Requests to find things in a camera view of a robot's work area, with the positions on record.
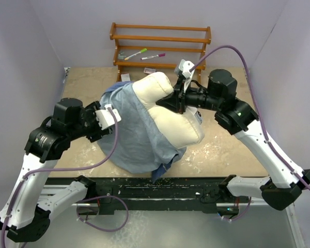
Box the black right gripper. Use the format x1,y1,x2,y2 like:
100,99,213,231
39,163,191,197
157,75,222,114

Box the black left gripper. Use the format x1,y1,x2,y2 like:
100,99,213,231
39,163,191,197
68,101,113,142

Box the cream white pillow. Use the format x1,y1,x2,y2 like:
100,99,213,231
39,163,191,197
132,72,205,148

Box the blue printed pillowcase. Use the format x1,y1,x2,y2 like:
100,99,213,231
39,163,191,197
98,82,186,181

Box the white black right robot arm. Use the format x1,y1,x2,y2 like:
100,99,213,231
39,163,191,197
156,69,310,211

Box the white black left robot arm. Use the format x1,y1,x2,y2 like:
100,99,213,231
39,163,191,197
0,98,121,247

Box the white red label card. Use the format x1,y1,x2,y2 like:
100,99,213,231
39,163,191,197
144,68,156,74

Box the wooden slatted rack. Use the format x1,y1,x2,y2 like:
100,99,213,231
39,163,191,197
110,22,212,81

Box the magenta cap marker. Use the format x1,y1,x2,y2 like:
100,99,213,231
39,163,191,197
141,53,166,60

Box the white red small box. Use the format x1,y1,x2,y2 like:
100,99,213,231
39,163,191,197
120,73,131,82

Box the green cap marker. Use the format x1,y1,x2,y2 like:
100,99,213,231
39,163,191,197
124,48,147,60

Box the pale green small clips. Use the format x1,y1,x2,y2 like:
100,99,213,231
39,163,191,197
118,52,126,59

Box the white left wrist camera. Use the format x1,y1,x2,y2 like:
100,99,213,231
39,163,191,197
95,104,121,130

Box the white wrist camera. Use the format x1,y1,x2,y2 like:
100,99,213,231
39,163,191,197
95,104,121,130
175,59,195,93

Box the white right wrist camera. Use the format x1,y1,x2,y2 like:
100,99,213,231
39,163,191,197
175,59,195,93

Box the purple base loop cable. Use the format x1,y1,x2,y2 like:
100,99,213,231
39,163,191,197
76,195,129,233

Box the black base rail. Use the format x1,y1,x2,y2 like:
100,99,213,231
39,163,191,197
45,177,251,215

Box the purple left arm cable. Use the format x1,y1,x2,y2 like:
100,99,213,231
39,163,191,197
0,108,119,248

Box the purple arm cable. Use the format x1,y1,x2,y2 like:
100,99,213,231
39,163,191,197
190,45,310,198
0,108,119,248

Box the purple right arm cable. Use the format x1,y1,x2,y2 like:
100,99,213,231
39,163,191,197
190,45,310,198

